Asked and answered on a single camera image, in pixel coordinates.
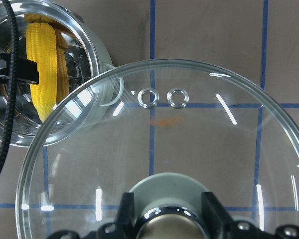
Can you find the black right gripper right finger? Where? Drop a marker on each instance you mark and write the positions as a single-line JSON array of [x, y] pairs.
[[216, 218]]

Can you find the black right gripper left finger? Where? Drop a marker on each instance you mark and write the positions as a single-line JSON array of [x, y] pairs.
[[125, 218]]

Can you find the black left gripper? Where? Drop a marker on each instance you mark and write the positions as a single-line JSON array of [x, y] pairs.
[[26, 71]]

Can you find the yellow toy corn cob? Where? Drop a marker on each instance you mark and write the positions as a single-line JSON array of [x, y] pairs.
[[45, 46]]

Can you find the glass pot lid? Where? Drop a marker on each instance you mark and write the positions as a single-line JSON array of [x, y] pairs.
[[176, 129]]

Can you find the pale green cooking pot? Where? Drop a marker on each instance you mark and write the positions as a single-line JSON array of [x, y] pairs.
[[86, 58]]

